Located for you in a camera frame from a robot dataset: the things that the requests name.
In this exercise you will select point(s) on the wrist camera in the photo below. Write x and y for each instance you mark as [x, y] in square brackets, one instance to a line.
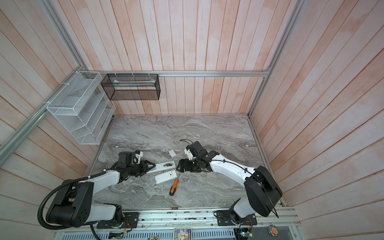
[136, 157]
[189, 154]

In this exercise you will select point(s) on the black mesh basket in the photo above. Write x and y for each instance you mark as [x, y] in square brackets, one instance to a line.
[132, 87]

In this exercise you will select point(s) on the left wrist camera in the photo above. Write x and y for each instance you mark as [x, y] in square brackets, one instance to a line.
[136, 157]

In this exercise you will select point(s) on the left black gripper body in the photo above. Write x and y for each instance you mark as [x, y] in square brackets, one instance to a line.
[137, 169]

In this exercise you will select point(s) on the long white TV remote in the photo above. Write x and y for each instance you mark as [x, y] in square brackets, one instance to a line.
[160, 167]

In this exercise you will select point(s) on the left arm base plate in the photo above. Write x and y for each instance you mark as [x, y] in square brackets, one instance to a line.
[126, 220]

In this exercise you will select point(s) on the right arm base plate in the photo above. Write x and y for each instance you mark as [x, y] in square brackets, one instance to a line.
[230, 218]

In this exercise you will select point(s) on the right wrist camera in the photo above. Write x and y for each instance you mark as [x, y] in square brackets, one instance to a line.
[189, 154]

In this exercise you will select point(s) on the small round orange object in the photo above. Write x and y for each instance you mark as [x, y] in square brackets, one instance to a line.
[273, 230]

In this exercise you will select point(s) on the orange handle screwdriver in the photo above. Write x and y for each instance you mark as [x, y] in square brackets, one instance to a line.
[175, 184]

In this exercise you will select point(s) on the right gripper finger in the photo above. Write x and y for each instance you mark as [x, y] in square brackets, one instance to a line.
[180, 169]
[183, 163]

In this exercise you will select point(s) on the white battery cover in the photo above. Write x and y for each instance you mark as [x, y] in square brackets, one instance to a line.
[172, 153]

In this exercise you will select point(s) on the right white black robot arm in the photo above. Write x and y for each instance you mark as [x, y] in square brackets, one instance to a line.
[263, 192]

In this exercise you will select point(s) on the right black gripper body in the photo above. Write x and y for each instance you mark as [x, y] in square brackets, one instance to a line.
[195, 166]

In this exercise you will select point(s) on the white air conditioner remote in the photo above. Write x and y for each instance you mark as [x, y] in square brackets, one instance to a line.
[166, 176]

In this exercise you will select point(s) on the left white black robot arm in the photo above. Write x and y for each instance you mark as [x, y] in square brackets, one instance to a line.
[71, 203]

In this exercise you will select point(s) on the colourful card box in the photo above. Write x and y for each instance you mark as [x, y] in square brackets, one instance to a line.
[183, 234]

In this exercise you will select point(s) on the white wire mesh shelf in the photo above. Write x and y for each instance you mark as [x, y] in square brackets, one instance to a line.
[81, 109]

